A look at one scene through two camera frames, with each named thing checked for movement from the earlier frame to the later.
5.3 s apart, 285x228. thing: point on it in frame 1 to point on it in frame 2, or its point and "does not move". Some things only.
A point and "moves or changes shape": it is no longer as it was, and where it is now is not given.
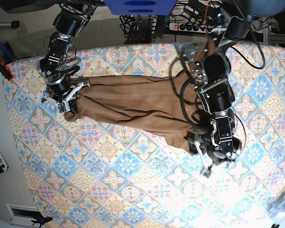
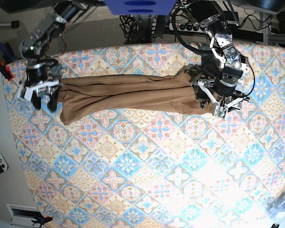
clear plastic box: x=282 y=206 does not move
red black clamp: x=9 y=56 does not move
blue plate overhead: x=139 y=7 does not move
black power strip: x=178 y=26 does not move
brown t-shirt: x=167 y=106 moves or changes shape
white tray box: x=22 y=215 does not move
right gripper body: x=208 y=163 to x=221 y=110
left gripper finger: x=73 y=105 to x=36 y=99
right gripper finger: x=192 y=148 to x=202 y=97
